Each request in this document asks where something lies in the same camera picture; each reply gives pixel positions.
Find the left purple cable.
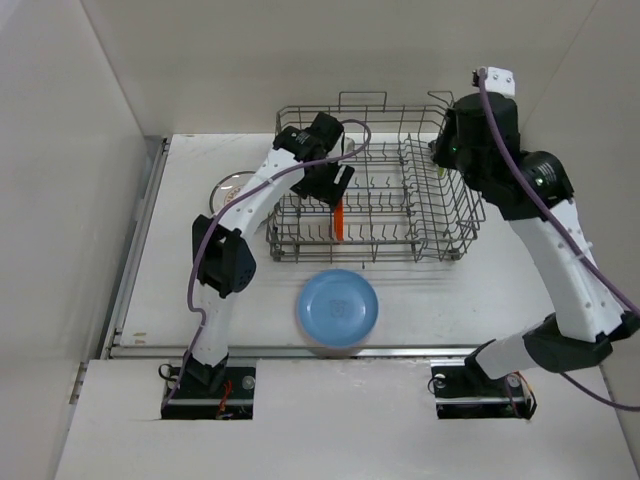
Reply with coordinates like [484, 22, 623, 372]
[159, 118, 372, 416]

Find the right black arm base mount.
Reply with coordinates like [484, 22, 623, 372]
[427, 361, 538, 421]

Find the pink plate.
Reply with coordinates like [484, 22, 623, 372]
[305, 339, 366, 359]

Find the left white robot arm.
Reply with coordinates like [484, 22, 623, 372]
[172, 112, 354, 397]

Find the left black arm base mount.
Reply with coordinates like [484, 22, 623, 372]
[158, 363, 257, 421]

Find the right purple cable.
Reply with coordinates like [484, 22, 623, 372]
[477, 67, 640, 412]

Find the grey wire dish rack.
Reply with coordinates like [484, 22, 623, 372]
[266, 90, 486, 264]

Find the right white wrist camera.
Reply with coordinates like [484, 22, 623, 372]
[472, 67, 516, 98]

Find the white plate brown floral pattern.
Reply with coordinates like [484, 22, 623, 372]
[208, 170, 254, 215]

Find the blue plate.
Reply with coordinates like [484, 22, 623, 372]
[296, 269, 379, 350]

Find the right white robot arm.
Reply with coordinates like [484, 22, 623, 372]
[432, 92, 639, 394]

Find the purple cable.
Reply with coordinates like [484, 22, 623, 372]
[159, 118, 372, 416]
[477, 67, 640, 412]

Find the small orange plate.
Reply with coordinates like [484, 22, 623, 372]
[332, 200, 344, 242]

